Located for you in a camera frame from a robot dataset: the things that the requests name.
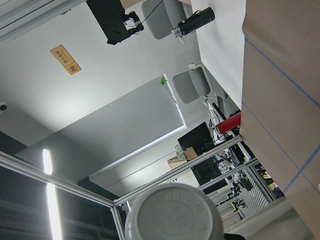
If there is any grey plastic cup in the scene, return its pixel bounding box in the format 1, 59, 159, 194
125, 183, 224, 240

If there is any grey office chair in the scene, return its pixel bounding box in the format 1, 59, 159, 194
141, 0, 193, 40
172, 63, 220, 104

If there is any red cylinder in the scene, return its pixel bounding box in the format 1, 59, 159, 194
215, 112, 241, 135

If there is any black bottle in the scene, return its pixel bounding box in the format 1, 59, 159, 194
171, 7, 216, 44

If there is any brown paper table cover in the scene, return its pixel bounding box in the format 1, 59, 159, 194
241, 0, 320, 227

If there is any yellow wall sign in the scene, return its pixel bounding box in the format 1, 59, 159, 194
50, 45, 82, 75

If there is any aluminium frame post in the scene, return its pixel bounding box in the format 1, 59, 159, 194
0, 0, 83, 43

